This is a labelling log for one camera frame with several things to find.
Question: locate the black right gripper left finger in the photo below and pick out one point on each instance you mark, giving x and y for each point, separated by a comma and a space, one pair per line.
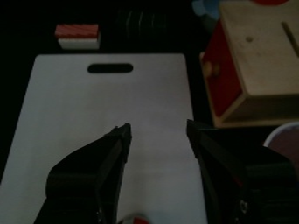
86, 175

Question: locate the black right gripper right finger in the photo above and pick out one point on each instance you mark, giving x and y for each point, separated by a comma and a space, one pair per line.
249, 180

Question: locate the white bowl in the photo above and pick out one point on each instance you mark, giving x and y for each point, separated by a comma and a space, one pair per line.
285, 143

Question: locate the red and white dough piece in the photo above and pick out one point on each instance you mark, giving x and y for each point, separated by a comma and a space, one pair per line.
134, 220

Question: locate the white plastic cutting board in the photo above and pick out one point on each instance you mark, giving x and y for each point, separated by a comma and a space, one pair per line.
105, 122

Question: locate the wooden toy cabinet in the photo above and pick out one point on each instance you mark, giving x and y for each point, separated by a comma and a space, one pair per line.
261, 67

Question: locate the red and white toy block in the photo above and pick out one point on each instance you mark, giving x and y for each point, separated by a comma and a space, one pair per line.
77, 36

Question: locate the blue toy item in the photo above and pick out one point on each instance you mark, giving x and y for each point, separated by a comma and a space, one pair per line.
206, 7

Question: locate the red round toy piece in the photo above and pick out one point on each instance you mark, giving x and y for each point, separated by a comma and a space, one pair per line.
269, 2

